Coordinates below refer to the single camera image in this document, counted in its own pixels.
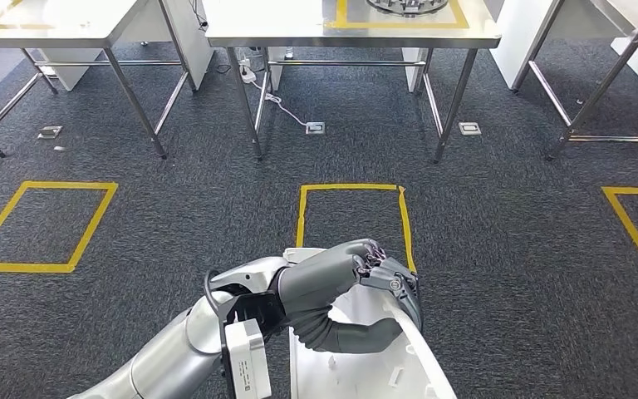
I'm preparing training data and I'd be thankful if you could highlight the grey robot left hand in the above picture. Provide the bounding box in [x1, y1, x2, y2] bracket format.
[276, 238, 425, 355]

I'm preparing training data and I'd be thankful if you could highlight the grey wheel hubcap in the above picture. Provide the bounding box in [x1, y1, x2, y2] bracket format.
[365, 0, 450, 17]

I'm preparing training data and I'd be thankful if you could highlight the yellow tape on table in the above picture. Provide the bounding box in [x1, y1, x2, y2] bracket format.
[0, 0, 56, 30]

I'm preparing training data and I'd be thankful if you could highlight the white plastic shell part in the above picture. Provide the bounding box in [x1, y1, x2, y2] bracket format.
[282, 246, 459, 399]

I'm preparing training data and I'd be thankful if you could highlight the white power cable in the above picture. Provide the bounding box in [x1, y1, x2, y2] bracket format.
[250, 81, 310, 129]

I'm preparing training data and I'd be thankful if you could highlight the steel workbench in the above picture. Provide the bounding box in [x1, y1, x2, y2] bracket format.
[202, 0, 503, 165]

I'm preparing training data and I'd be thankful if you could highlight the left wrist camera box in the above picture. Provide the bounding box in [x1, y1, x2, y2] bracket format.
[220, 292, 290, 399]

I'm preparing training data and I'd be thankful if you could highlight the yellow tape on workbench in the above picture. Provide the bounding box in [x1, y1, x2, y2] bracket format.
[324, 0, 470, 30]

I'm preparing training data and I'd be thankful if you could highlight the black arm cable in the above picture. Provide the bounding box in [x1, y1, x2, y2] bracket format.
[203, 268, 232, 321]

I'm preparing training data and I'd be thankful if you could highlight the thin black cable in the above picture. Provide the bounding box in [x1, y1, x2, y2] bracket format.
[189, 0, 210, 32]

